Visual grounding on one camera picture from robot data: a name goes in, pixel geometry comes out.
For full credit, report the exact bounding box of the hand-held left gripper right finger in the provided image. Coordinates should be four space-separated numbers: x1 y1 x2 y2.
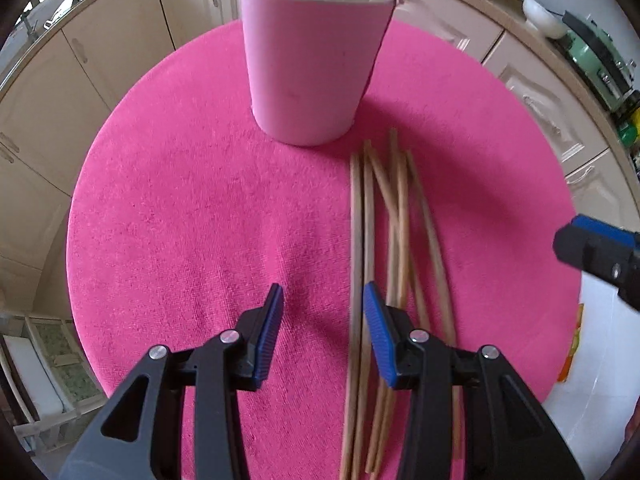
363 281 586 480

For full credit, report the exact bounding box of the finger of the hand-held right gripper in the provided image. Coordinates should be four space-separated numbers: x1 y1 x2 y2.
552 215 640 311

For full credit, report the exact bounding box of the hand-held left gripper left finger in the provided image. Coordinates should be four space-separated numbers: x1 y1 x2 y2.
60 284 285 480

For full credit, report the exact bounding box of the bunch of wooden chopsticks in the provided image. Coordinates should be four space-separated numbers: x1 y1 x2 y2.
257 0 465 480

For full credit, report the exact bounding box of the white cup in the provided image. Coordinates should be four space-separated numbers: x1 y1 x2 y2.
238 0 400 147

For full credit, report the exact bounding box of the orange yellow packet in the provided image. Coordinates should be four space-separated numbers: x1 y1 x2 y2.
558 303 585 385

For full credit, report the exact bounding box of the green plastic bottle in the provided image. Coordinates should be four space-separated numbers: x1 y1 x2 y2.
617 109 640 144

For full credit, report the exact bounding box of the pink tablecloth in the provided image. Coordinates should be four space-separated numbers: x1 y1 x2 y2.
65 19 584 480

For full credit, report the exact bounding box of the green countertop cooker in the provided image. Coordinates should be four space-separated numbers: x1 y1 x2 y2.
562 9 637 112

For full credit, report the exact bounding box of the white floor shelf rack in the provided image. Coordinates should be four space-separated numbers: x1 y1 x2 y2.
0 310 109 459

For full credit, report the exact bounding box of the white bowl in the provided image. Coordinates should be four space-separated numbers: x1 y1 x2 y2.
522 0 566 39

